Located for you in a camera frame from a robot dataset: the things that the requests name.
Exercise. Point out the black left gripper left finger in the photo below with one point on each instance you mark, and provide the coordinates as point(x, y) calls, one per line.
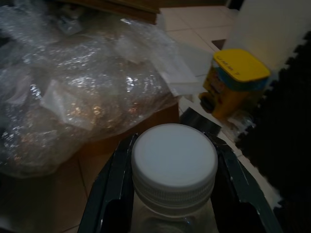
point(109, 189)

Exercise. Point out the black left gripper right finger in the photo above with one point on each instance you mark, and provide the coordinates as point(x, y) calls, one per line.
point(238, 194)

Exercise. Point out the clear jar white lid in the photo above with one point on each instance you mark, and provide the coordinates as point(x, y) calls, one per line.
point(173, 155)

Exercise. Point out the black carpet floor mat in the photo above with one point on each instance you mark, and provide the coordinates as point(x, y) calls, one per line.
point(286, 145)

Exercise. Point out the yellow plastic container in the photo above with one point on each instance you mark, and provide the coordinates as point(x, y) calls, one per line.
point(228, 102)

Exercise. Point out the clear bubble wrap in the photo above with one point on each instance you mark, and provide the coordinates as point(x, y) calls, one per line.
point(85, 85)

